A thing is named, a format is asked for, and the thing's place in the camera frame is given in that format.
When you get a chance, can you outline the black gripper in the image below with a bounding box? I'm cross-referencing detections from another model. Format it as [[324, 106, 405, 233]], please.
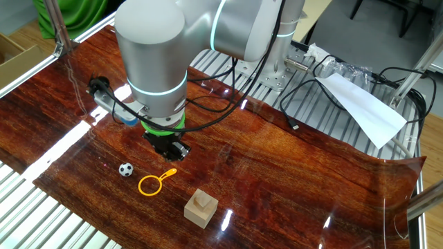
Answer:
[[142, 131, 191, 163]]

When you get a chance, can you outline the yellow bubble ring wand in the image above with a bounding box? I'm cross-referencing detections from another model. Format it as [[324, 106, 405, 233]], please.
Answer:
[[138, 167, 178, 197]]

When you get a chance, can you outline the small soccer ball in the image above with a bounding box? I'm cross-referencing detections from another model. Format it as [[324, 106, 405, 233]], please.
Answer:
[[118, 162, 134, 178]]

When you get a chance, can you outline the small wooden cube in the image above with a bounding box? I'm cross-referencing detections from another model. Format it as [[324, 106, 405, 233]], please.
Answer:
[[192, 193, 213, 212]]

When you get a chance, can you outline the large wooden cube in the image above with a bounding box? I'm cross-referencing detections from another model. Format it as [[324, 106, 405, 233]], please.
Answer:
[[183, 188, 219, 230]]

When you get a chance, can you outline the glossy wood-grain mat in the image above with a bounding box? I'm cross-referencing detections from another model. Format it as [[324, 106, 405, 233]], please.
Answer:
[[0, 24, 426, 249]]

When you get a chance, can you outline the green cloth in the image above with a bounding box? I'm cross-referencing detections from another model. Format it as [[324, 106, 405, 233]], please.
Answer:
[[33, 0, 110, 41]]

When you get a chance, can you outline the white tissue wad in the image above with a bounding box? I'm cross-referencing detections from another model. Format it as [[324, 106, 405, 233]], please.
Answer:
[[304, 43, 332, 63]]

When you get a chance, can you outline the cardboard box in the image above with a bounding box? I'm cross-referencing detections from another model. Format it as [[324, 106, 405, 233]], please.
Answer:
[[0, 33, 49, 91]]

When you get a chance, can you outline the clear plastic bag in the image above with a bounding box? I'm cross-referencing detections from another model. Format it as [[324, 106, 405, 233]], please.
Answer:
[[313, 57, 373, 91]]

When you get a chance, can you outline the white paper sheet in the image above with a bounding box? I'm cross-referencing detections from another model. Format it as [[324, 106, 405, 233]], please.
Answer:
[[316, 73, 408, 149]]

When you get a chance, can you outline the black chair base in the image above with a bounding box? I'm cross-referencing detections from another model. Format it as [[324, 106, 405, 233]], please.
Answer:
[[349, 0, 437, 39]]

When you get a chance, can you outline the green flange ring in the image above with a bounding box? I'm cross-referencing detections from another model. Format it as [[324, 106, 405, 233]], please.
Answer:
[[141, 113, 186, 137]]

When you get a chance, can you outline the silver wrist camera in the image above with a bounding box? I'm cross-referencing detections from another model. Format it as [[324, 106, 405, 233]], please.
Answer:
[[91, 90, 146, 125]]

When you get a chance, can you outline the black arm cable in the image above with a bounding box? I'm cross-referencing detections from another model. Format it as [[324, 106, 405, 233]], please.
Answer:
[[88, 0, 287, 134]]

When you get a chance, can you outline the black USB cable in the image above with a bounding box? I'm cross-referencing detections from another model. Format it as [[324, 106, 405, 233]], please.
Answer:
[[278, 78, 347, 131]]

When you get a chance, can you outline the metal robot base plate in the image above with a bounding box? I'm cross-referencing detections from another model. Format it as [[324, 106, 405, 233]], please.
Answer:
[[235, 57, 314, 93]]

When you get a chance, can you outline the metal cable connector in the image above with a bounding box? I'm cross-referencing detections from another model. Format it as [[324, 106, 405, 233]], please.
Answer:
[[284, 57, 312, 73]]

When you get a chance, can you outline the aluminium frame post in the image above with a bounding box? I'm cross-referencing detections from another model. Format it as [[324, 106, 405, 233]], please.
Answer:
[[43, 0, 75, 58], [389, 36, 443, 110], [406, 179, 443, 222]]

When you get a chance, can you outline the black cable bundle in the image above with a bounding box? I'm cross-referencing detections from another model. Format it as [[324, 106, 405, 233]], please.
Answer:
[[372, 65, 437, 139]]

